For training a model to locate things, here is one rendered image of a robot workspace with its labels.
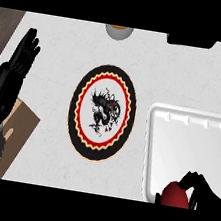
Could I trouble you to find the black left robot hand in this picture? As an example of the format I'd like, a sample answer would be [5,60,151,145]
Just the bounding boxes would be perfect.
[0,22,44,130]

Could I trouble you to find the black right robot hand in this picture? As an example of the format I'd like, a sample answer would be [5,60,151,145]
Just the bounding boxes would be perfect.
[153,166,221,215]

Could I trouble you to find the red tomato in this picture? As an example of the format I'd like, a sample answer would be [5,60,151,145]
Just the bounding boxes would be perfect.
[159,179,194,210]

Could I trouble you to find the white tray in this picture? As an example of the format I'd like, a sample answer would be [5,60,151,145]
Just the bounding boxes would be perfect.
[134,101,221,214]

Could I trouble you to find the black red patterned plate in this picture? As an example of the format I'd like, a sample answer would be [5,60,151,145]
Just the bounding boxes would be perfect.
[61,59,144,167]

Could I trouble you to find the brown wooden cutting board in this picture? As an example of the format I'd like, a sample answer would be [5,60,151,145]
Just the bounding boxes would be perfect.
[0,70,48,185]

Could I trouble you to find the black appliance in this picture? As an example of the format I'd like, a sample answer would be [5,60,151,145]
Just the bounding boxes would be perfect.
[166,34,217,52]

